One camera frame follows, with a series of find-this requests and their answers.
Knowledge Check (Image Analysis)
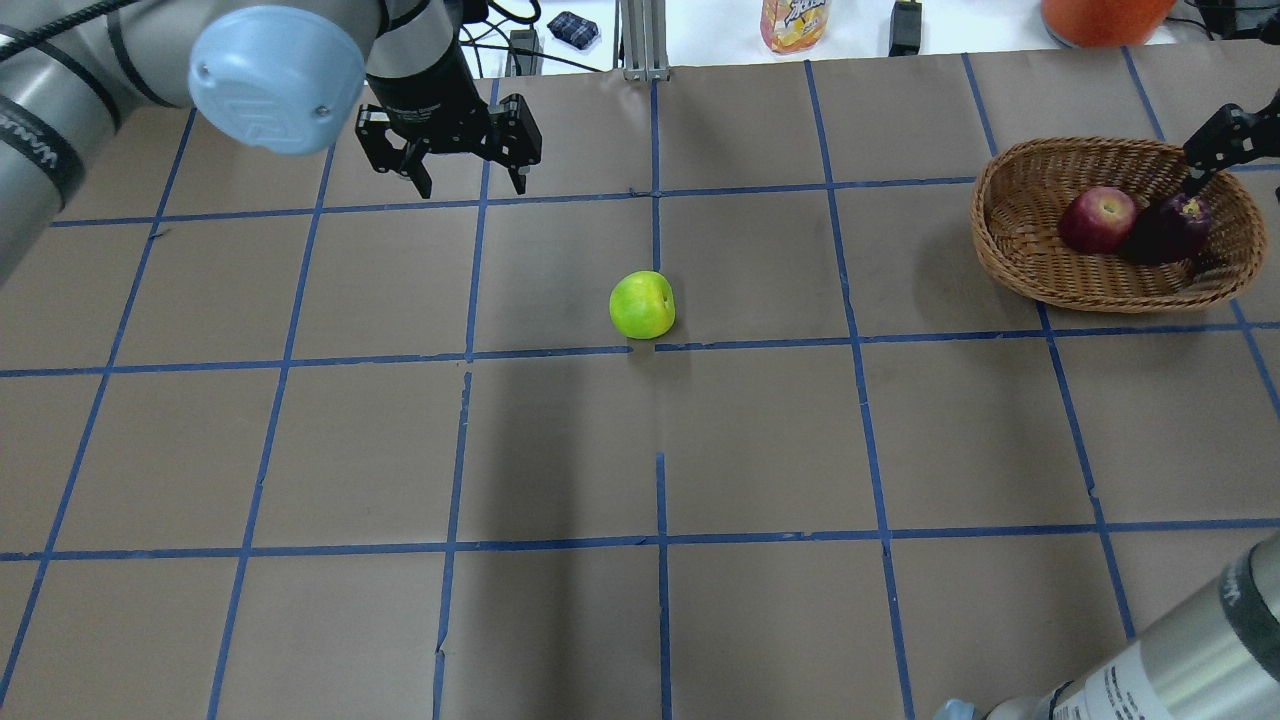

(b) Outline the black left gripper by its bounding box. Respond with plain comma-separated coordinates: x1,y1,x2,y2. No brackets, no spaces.
355,94,543,200

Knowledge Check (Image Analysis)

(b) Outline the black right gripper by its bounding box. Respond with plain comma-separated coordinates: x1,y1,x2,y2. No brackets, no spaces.
1181,92,1279,199

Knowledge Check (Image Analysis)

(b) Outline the dark red apple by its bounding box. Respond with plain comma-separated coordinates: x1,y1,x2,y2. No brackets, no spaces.
1117,193,1213,265

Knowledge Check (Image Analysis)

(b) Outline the green apple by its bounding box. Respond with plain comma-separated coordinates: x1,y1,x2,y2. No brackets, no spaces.
608,270,677,340

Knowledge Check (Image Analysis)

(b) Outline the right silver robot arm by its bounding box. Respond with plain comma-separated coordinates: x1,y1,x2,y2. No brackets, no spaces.
937,100,1277,719

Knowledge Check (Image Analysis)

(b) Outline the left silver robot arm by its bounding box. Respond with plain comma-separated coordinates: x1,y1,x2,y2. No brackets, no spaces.
1,1,543,277

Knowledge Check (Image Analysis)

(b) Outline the woven wicker basket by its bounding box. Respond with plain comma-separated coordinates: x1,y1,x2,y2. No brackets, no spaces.
970,136,1268,314

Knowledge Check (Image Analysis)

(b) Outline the dark blue small pouch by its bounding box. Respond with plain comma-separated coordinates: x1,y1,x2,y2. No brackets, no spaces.
547,12,602,51

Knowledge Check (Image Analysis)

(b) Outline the orange bucket with lid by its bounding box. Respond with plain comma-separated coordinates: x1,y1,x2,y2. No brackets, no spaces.
1039,1,1176,47

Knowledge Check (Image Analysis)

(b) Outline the black power adapter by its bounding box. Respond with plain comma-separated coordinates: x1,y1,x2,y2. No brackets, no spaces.
887,1,923,56

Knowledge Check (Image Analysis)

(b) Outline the orange juice bottle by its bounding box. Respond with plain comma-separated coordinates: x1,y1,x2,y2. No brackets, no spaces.
759,0,831,55

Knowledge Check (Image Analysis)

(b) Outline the aluminium frame post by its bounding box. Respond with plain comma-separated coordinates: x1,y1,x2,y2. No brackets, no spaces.
614,0,671,82

